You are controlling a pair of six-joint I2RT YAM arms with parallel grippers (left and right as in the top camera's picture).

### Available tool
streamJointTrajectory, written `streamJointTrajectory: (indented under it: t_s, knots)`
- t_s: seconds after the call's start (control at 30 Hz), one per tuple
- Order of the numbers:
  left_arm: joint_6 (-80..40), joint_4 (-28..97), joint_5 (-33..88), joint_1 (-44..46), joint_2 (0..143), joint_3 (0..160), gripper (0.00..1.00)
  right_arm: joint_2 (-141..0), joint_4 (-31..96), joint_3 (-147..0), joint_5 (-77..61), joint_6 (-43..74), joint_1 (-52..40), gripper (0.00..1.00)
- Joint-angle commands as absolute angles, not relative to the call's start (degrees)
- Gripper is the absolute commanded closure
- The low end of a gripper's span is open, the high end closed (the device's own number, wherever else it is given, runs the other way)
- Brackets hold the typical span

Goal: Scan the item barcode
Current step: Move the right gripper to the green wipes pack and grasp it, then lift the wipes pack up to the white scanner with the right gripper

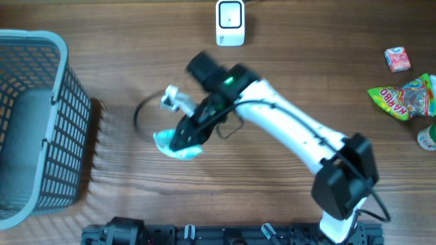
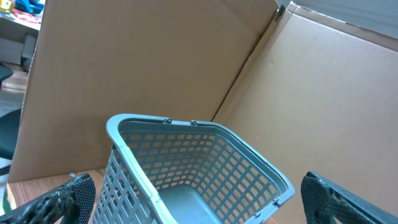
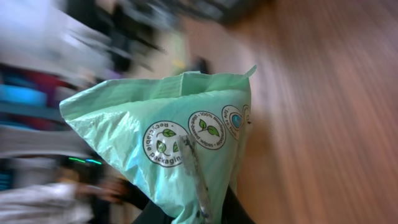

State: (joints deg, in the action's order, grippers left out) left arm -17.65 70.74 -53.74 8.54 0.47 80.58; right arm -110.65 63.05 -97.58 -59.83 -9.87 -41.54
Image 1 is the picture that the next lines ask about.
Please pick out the grey plastic basket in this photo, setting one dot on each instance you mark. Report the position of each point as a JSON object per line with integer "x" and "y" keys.
{"x": 45, "y": 120}

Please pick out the white cardboard box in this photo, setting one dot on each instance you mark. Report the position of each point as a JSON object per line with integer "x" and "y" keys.
{"x": 433, "y": 84}

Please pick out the green lid jar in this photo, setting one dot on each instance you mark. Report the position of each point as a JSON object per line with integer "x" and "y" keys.
{"x": 426, "y": 138}

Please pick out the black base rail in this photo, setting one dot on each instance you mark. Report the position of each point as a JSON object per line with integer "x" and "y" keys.
{"x": 126, "y": 231}

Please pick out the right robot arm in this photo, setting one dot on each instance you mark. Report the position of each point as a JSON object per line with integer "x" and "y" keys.
{"x": 344, "y": 167}

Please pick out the white barcode scanner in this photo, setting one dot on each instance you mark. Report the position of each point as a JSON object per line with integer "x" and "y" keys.
{"x": 230, "y": 22}

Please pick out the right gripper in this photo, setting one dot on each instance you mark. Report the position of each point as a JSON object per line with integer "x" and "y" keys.
{"x": 190, "y": 127}

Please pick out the teal wet wipes pack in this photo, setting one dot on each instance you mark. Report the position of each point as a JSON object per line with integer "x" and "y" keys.
{"x": 162, "y": 140}

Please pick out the Haribo gummy candy bag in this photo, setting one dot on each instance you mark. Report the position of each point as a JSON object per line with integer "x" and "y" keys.
{"x": 413, "y": 99}

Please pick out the small red tissue pack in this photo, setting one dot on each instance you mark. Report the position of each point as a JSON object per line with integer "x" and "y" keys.
{"x": 397, "y": 59}

